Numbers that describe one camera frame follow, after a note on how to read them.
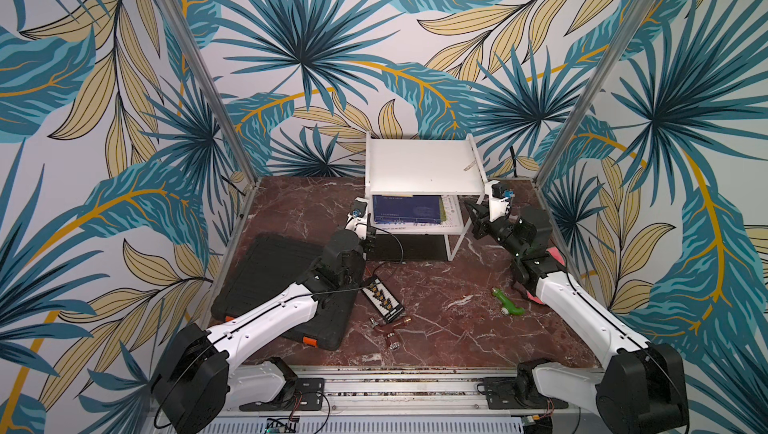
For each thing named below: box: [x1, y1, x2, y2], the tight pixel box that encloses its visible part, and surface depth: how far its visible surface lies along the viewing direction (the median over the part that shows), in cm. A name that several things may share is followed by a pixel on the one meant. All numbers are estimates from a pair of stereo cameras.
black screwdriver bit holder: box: [361, 276, 405, 323], surface depth 90 cm
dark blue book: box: [372, 194, 447, 225], surface depth 87 cm
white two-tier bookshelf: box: [364, 132, 487, 262], surface depth 81 cm
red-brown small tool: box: [370, 317, 412, 351], surface depth 85 cm
